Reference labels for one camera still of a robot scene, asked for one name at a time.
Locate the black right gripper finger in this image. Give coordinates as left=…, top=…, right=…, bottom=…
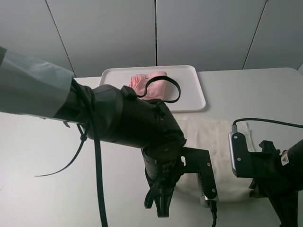
left=267, top=190, right=300, bottom=227

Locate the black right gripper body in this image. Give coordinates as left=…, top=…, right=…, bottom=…
left=250, top=140, right=303, bottom=198

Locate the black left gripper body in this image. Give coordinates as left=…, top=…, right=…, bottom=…
left=142, top=148, right=186, bottom=203

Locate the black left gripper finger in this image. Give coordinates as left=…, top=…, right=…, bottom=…
left=154, top=187, right=174, bottom=218

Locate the cream white towel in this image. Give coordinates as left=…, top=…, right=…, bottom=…
left=175, top=116, right=252, bottom=202

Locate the pink towel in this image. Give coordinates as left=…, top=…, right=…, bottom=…
left=129, top=71, right=169, bottom=101

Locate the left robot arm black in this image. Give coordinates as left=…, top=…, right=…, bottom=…
left=0, top=48, right=186, bottom=220

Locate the white rectangular plastic tray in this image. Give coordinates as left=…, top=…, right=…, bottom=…
left=100, top=65, right=206, bottom=113

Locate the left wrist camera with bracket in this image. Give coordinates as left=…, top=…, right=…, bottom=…
left=181, top=147, right=218, bottom=212

